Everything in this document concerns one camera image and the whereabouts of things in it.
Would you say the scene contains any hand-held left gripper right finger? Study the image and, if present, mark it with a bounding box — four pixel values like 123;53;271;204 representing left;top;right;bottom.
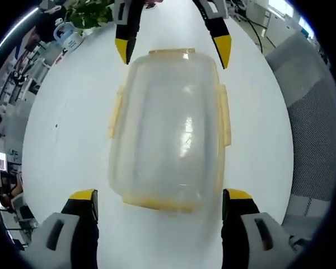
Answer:
221;189;293;269

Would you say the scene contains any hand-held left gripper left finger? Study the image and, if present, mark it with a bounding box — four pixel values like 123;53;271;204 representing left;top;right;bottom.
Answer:
27;189;99;269

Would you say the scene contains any clear container with plastic buckle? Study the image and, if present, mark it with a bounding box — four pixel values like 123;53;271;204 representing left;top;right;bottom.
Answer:
108;47;231;215

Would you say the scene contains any green potted plant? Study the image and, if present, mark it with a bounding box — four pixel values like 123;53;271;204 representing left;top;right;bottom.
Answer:
64;0;115;29

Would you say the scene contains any blue watering can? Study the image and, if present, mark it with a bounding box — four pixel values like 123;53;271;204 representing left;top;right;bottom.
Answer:
53;18;84;53

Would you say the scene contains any grey mesh office chair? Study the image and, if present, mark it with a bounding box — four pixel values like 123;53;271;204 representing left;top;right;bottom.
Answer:
264;30;335;233

